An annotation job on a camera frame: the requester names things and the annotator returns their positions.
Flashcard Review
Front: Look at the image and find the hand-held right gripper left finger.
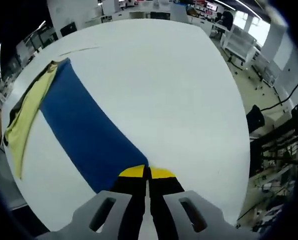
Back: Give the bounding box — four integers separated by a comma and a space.
37, 164, 149, 240

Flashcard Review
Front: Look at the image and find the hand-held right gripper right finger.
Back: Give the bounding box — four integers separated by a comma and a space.
149, 166, 262, 240

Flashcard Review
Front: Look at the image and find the yellow blue grey long-sleeve garment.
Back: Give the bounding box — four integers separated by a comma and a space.
2, 57, 149, 195

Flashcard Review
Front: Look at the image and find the black chair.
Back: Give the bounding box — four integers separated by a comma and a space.
246, 104, 266, 136

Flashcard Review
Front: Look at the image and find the white shelving cart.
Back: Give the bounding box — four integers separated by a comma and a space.
222, 24, 262, 72

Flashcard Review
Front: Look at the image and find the black cabinet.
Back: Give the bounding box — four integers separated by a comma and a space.
60, 21, 77, 38

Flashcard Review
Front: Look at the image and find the black floor cable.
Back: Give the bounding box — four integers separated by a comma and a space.
260, 74, 298, 112

